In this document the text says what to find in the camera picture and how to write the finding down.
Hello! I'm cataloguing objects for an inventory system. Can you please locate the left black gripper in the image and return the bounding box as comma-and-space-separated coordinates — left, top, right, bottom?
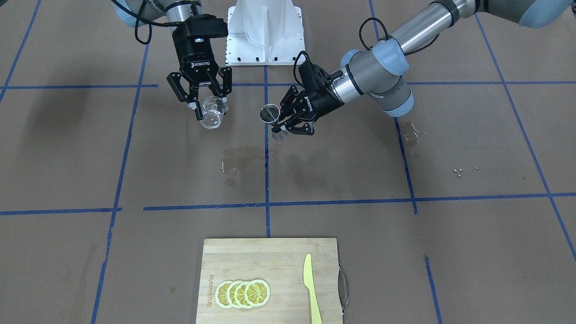
271, 50, 344, 135

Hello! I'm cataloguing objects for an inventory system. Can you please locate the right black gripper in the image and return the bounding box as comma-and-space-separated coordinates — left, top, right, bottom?
166, 14, 232, 121

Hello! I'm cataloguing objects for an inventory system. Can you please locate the steel jigger cup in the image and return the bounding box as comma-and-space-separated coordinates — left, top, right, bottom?
260, 104, 288, 141

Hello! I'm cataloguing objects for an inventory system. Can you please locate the clear glass measuring cup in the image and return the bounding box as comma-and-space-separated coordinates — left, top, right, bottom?
200, 96, 229, 130

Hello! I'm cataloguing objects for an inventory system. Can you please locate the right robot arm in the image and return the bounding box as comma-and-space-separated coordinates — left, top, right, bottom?
113, 0, 232, 129

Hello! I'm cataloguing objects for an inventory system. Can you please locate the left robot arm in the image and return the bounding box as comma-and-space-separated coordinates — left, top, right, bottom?
260, 0, 571, 135

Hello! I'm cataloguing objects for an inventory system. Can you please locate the wooden cutting board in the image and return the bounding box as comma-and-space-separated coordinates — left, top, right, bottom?
196, 238, 343, 324

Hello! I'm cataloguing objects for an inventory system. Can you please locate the yellow plastic knife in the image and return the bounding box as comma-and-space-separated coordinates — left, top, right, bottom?
303, 253, 323, 324

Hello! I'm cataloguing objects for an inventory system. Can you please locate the brown table mat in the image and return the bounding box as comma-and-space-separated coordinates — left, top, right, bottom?
0, 0, 575, 324

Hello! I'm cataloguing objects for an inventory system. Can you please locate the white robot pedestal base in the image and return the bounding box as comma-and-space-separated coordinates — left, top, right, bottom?
225, 0, 305, 66

